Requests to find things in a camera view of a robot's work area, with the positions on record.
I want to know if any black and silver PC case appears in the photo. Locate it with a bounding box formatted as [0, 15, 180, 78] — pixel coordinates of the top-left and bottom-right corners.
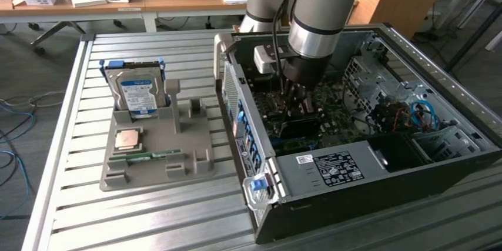
[214, 23, 502, 245]

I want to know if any silver disk bay bracket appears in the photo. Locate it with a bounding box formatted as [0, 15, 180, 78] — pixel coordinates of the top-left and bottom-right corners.
[411, 124, 478, 163]

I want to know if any grey plastic parts rack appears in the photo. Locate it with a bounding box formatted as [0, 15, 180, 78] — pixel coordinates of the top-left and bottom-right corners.
[99, 79, 216, 192]

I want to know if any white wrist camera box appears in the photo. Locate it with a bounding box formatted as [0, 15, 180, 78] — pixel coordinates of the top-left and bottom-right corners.
[252, 45, 290, 74]

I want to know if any blue wire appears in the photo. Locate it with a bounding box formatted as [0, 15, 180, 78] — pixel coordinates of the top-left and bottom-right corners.
[410, 99, 441, 132]

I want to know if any blue floor cable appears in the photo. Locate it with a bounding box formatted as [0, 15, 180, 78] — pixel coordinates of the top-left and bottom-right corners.
[0, 101, 38, 220]

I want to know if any silver perforated disk bay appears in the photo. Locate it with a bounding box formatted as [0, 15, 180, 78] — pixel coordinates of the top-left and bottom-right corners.
[342, 53, 395, 116]

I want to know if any grey floor cable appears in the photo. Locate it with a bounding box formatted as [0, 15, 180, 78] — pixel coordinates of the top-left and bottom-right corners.
[0, 91, 66, 108]

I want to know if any silver CPU chip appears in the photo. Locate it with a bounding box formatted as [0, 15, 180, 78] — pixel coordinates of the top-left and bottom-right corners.
[115, 129, 140, 150]

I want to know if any green RAM stick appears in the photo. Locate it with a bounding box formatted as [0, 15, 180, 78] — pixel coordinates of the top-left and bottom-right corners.
[108, 149, 182, 161]

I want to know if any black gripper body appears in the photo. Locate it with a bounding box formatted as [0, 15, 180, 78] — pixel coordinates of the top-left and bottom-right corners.
[282, 52, 334, 90]

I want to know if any blue case latch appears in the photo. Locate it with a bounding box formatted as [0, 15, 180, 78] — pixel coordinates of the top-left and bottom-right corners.
[250, 176, 270, 192]

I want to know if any green motherboard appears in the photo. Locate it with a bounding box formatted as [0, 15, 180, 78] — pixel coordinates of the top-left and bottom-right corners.
[250, 86, 371, 156]

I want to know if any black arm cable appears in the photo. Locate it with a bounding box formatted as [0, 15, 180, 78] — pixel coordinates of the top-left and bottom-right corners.
[271, 0, 299, 77]

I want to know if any CPU socket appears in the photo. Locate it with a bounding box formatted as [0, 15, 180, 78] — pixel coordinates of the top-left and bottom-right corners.
[263, 92, 286, 115]

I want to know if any hard disk in blue caddy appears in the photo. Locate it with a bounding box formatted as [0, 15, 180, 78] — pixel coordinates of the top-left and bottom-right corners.
[98, 56, 174, 116]

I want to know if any grey power supply unit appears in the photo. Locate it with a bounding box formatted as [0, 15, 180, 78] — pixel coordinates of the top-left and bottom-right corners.
[274, 140, 393, 202]

